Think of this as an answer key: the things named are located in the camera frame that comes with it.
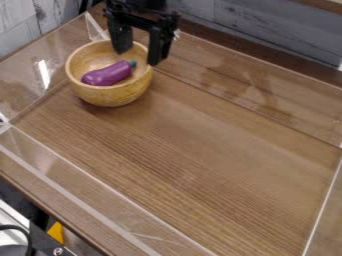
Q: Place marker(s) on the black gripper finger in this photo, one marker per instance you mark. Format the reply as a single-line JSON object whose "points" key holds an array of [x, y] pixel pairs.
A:
{"points": [[160, 46], [121, 35]]}

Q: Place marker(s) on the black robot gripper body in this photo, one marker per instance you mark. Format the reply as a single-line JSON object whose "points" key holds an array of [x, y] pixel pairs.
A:
{"points": [[140, 16]]}

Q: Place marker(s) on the purple toy eggplant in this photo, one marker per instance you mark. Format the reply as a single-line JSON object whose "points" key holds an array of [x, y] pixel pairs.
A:
{"points": [[112, 74]]}

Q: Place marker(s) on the brown wooden bowl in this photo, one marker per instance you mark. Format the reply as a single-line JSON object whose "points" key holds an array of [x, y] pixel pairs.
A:
{"points": [[97, 55]]}

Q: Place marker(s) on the black device with yellow sticker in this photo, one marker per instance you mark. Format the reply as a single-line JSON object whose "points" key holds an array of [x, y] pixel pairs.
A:
{"points": [[49, 241]]}

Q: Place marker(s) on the clear acrylic tray wall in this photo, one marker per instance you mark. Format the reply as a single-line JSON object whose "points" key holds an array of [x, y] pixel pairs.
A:
{"points": [[220, 165]]}

